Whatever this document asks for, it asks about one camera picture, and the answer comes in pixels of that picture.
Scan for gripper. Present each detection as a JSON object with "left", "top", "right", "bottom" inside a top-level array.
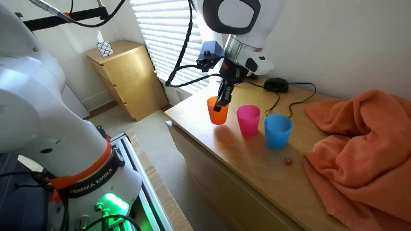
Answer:
[{"left": 213, "top": 58, "right": 249, "bottom": 112}]

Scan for orange plastic cup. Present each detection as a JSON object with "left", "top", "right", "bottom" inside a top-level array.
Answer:
[{"left": 206, "top": 96, "right": 230, "bottom": 125}]

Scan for pink plastic cup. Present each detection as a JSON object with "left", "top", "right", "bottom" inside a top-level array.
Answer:
[{"left": 236, "top": 105, "right": 261, "bottom": 137}]

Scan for blue plastic cup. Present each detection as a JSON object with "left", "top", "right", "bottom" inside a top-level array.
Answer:
[{"left": 264, "top": 114, "right": 293, "bottom": 150}]

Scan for long wooden cabinet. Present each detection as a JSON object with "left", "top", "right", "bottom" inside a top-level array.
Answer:
[{"left": 164, "top": 76, "right": 354, "bottom": 231}]

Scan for black alarm clock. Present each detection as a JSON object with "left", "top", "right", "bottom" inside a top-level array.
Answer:
[{"left": 263, "top": 77, "right": 289, "bottom": 93}]

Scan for white window blind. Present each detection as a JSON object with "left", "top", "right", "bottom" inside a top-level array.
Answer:
[{"left": 129, "top": 0, "right": 226, "bottom": 95}]

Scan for small wooden dresser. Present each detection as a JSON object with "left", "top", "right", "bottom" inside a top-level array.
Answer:
[{"left": 83, "top": 40, "right": 169, "bottom": 122}]

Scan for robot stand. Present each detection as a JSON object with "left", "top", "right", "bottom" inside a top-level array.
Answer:
[{"left": 96, "top": 125, "right": 194, "bottom": 231}]

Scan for patterned tissue box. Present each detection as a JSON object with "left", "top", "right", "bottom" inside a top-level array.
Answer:
[{"left": 95, "top": 30, "right": 115, "bottom": 58}]

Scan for orange fleece blanket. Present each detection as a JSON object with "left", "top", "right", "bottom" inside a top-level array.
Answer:
[{"left": 302, "top": 90, "right": 411, "bottom": 231}]

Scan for white panel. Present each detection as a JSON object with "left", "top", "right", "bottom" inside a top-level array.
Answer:
[{"left": 60, "top": 83, "right": 91, "bottom": 120}]

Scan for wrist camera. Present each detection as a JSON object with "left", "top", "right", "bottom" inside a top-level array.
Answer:
[{"left": 196, "top": 41, "right": 225, "bottom": 72}]

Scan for black cable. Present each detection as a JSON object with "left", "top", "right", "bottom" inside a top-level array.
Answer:
[{"left": 239, "top": 81, "right": 317, "bottom": 119}]

